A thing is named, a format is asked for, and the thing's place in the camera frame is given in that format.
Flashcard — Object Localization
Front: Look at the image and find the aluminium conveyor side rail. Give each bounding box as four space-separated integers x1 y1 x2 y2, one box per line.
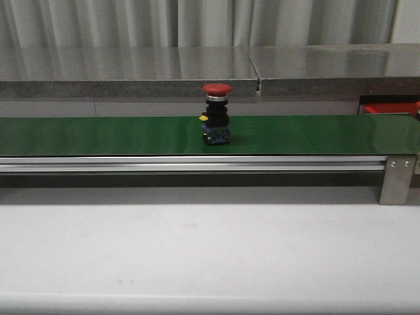
1 156 387 173

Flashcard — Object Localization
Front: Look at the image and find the red plastic bin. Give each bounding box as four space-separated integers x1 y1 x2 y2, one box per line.
358 102 416 118

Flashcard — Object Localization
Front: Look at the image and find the grey pleated curtain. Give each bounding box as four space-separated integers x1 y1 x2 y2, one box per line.
1 1 398 48

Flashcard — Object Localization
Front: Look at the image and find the grey stone shelf slab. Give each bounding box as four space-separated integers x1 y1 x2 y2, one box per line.
1 47 259 98
249 43 419 98

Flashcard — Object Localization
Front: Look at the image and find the steel conveyor support bracket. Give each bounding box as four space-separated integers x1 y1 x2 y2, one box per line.
379 156 416 205

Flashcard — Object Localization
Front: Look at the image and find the green conveyor belt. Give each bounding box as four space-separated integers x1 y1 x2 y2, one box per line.
1 114 419 157

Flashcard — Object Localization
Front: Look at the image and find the red button with yellow clip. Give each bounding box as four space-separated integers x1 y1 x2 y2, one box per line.
199 83 232 145

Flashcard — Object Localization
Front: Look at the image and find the left grey stone shelf slab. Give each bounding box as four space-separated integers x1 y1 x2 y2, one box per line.
1 47 259 98

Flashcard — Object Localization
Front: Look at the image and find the right grey stone shelf slab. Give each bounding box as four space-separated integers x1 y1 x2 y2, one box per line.
249 43 419 98

